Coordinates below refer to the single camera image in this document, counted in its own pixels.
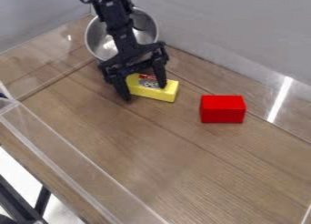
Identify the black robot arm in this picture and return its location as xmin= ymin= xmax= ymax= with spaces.
xmin=79 ymin=0 xmax=170 ymax=101

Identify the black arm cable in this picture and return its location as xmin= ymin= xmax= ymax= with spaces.
xmin=130 ymin=8 xmax=151 ymax=32

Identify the red rectangular block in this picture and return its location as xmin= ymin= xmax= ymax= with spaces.
xmin=199 ymin=95 xmax=248 ymax=123

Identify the silver steel pot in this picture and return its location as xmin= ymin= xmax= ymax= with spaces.
xmin=86 ymin=7 xmax=159 ymax=61

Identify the yellow butter block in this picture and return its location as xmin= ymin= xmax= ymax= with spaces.
xmin=127 ymin=74 xmax=181 ymax=103

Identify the clear acrylic front barrier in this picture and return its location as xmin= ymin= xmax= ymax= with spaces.
xmin=0 ymin=81 xmax=170 ymax=224

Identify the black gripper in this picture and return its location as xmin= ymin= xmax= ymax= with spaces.
xmin=99 ymin=28 xmax=170 ymax=101

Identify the black table leg frame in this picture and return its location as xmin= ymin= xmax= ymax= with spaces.
xmin=0 ymin=175 xmax=51 ymax=224

